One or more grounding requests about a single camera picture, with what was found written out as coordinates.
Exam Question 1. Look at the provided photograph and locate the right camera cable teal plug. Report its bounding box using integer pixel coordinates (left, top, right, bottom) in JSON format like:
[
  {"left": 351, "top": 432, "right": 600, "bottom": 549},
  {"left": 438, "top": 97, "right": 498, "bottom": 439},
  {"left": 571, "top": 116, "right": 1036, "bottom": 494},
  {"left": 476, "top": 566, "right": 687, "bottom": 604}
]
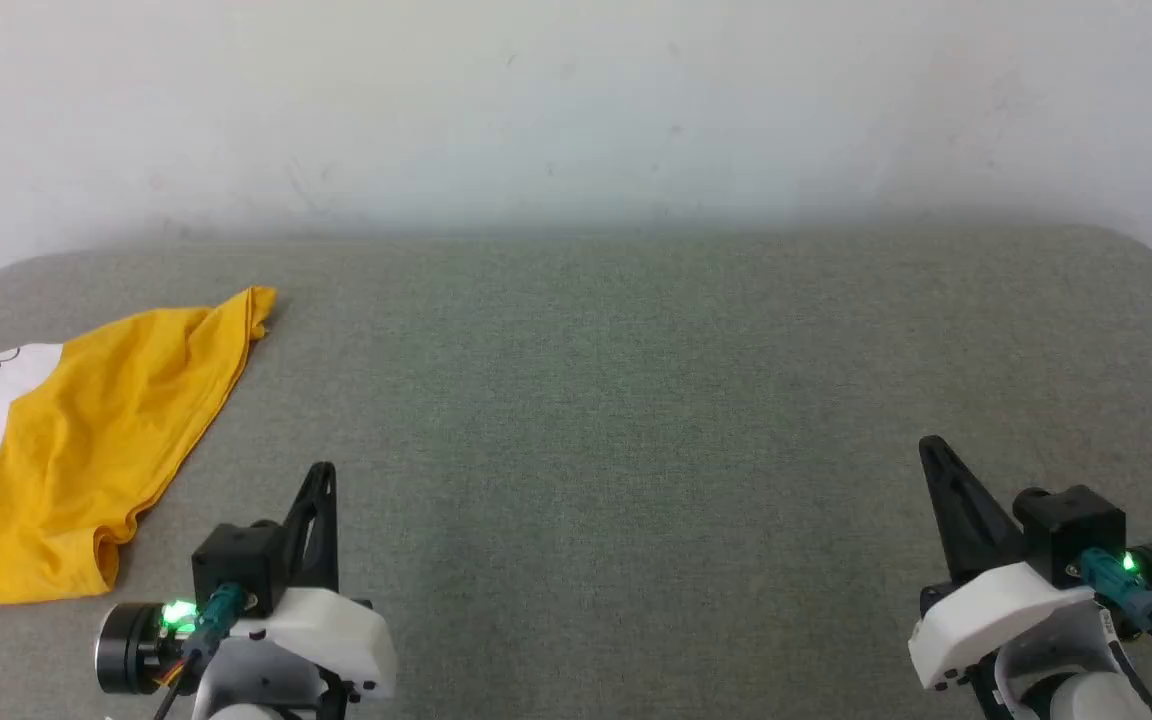
[{"left": 1079, "top": 548, "right": 1152, "bottom": 666}]

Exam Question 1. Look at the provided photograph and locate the yellow shirt with white patches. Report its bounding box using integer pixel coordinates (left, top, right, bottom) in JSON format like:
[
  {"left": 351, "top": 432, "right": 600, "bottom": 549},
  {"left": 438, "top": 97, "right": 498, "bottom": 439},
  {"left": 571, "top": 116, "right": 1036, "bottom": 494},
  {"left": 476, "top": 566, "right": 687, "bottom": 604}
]
[{"left": 0, "top": 286, "right": 278, "bottom": 606}]

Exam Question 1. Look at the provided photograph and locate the left camera cable teal plug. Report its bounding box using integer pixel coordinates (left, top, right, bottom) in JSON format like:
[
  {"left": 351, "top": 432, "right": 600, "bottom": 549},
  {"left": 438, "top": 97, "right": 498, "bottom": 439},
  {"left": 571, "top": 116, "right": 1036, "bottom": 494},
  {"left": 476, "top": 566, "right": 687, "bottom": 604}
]
[{"left": 151, "top": 583, "right": 247, "bottom": 720}]

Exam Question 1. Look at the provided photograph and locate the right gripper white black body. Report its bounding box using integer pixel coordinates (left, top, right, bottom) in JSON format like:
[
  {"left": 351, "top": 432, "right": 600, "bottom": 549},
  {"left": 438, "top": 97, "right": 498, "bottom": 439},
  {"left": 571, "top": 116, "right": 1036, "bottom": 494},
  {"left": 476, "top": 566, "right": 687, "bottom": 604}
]
[{"left": 910, "top": 561, "right": 1103, "bottom": 692}]

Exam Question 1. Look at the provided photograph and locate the grey fabric sofa cushion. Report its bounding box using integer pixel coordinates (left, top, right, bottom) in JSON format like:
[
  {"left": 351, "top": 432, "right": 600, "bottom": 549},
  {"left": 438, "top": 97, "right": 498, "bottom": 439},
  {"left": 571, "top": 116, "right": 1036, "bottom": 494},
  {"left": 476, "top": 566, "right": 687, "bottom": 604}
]
[{"left": 0, "top": 225, "right": 1152, "bottom": 720}]

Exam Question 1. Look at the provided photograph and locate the camera cable teal plug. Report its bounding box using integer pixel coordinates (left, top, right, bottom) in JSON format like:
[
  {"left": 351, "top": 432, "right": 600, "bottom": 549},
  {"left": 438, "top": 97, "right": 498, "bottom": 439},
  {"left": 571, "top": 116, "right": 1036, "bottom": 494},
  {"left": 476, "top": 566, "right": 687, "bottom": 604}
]
[
  {"left": 151, "top": 583, "right": 247, "bottom": 720},
  {"left": 1079, "top": 548, "right": 1152, "bottom": 666}
]

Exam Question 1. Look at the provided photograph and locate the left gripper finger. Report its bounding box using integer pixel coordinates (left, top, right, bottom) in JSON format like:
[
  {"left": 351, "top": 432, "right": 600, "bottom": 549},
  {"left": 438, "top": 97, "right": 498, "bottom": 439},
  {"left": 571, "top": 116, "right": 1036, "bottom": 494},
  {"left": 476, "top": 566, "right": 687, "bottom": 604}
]
[{"left": 280, "top": 461, "right": 340, "bottom": 593}]

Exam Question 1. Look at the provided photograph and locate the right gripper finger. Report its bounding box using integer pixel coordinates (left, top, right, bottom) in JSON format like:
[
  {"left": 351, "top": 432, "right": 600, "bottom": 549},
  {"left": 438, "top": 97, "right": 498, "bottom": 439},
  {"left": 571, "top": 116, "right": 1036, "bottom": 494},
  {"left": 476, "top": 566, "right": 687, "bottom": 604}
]
[{"left": 918, "top": 435, "right": 1028, "bottom": 584}]

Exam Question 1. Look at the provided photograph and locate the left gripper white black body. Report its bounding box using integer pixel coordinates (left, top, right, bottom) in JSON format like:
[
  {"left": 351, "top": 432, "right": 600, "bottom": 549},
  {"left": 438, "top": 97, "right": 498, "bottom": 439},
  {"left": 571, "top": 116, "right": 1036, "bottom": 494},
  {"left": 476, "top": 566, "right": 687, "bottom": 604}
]
[{"left": 224, "top": 587, "right": 398, "bottom": 702}]

